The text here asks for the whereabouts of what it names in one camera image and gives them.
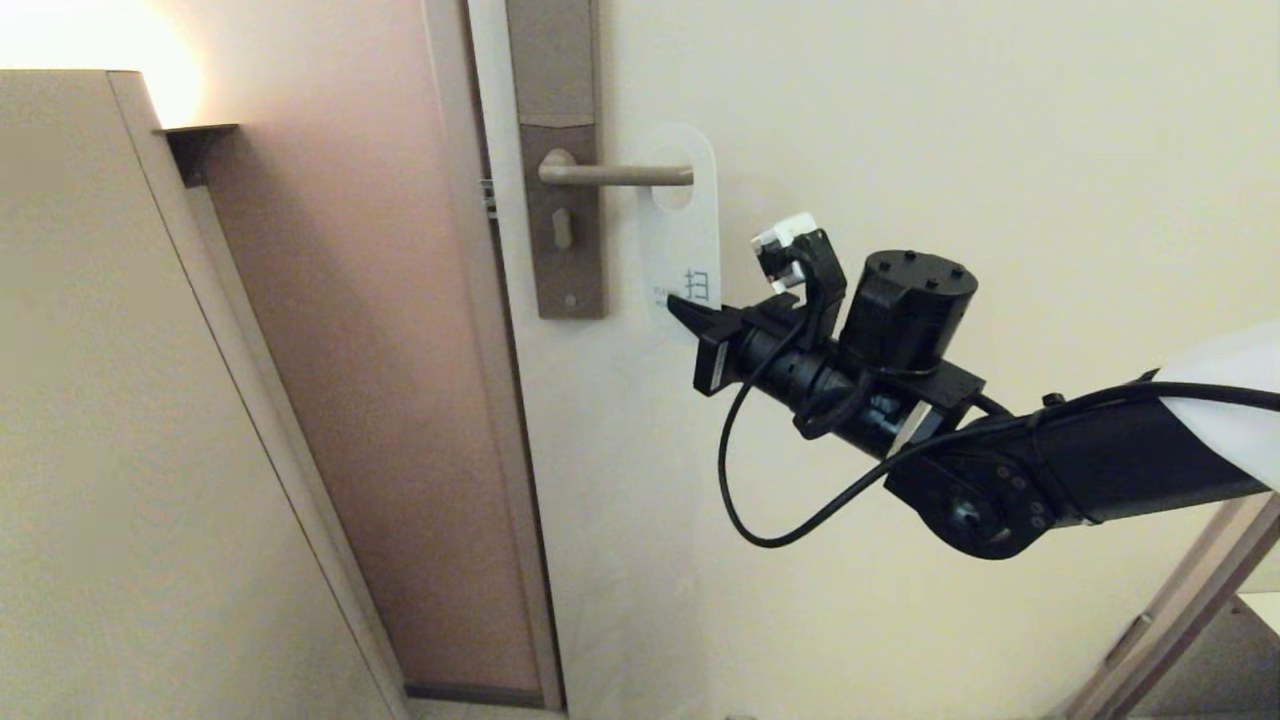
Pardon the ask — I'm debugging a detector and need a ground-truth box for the blue and white door hanger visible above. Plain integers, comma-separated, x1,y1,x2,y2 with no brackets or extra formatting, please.
638,122,723,347

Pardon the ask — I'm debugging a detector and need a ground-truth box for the white room door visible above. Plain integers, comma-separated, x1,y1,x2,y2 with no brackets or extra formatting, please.
465,0,1280,720

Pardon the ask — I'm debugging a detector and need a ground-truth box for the brown metal lock plate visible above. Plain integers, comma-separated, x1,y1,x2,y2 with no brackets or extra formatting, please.
505,0,608,321

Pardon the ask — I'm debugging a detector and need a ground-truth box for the dark baseboard strip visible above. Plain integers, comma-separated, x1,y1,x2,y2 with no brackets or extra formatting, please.
403,683,549,711

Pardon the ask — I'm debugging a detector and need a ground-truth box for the beige cabinet panel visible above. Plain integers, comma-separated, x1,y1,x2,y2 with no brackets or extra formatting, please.
0,69,411,720

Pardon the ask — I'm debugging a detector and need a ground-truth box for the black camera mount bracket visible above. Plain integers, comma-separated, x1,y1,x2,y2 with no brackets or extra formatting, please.
758,230,850,351

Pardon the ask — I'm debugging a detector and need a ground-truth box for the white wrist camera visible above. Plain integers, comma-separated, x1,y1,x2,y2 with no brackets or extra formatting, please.
752,212,823,293

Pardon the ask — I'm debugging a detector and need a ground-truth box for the black looping gripper cable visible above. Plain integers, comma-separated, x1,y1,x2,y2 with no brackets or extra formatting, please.
717,320,1280,549

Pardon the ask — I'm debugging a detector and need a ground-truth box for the beige metal door handle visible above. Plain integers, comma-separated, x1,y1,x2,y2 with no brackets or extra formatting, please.
538,149,695,188

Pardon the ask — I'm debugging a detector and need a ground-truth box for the beige door frame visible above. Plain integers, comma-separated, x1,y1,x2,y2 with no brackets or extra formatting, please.
420,0,568,713

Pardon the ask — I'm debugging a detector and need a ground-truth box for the small brown frame hinge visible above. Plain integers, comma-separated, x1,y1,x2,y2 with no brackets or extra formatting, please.
1103,612,1153,666

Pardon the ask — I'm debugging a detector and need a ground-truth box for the brown wooden side frame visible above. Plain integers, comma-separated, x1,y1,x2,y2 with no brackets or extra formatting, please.
1040,490,1280,720

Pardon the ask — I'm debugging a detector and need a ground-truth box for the dark wall light ledge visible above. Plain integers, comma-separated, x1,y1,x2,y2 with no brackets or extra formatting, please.
155,123,239,189

